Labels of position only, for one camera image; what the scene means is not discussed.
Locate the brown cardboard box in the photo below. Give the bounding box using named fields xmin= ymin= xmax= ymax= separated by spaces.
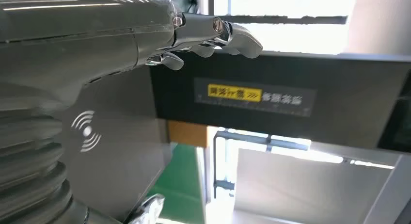
xmin=167 ymin=120 xmax=210 ymax=149

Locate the pale grey panel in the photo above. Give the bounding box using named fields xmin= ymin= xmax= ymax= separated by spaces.
xmin=234 ymin=148 xmax=396 ymax=224

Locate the black machine screen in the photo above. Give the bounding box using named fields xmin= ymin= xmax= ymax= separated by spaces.
xmin=378 ymin=87 xmax=411 ymax=153

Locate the black inbound scanner machine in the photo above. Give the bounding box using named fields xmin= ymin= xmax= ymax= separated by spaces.
xmin=63 ymin=50 xmax=411 ymax=222

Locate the grey metal pipe frame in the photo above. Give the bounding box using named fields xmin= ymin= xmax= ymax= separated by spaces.
xmin=213 ymin=128 xmax=312 ymax=199

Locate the yellow and black label sticker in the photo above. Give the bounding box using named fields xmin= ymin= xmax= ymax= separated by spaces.
xmin=193 ymin=77 xmax=318 ymax=118

